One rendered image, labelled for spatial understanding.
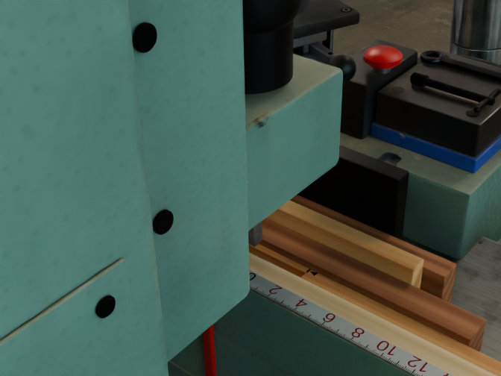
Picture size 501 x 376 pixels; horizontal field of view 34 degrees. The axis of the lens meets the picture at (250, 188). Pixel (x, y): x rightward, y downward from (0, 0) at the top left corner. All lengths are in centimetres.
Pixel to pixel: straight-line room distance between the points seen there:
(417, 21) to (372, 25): 19
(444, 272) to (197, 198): 22
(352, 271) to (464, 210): 11
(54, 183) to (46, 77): 3
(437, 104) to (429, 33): 267
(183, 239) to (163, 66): 9
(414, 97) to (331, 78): 14
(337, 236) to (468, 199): 11
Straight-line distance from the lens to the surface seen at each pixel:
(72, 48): 23
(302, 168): 50
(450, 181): 60
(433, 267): 54
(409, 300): 52
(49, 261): 25
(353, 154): 56
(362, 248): 54
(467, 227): 61
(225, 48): 34
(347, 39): 318
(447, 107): 61
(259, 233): 54
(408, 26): 333
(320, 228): 55
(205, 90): 34
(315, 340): 49
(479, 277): 61
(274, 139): 46
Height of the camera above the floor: 129
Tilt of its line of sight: 34 degrees down
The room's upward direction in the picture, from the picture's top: 1 degrees counter-clockwise
